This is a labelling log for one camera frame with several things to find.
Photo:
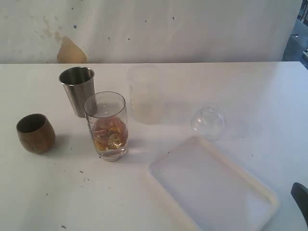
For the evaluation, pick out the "frosted plastic cup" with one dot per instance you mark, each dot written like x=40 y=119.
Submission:
x=145 y=93

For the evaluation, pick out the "brown wooden cup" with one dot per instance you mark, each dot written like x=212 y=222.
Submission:
x=35 y=133

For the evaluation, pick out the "gold coins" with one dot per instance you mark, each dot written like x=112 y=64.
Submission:
x=109 y=134

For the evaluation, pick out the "white plastic tray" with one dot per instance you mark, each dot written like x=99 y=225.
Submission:
x=209 y=191

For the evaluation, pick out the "clear glass with amber liquid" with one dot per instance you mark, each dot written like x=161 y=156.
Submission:
x=106 y=115

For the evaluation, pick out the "stainless steel cup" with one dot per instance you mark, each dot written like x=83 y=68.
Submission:
x=78 y=83

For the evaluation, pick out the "dark right gripper tip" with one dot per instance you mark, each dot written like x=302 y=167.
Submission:
x=300 y=194

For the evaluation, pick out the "clear dome strainer lid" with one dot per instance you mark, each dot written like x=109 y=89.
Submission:
x=208 y=121

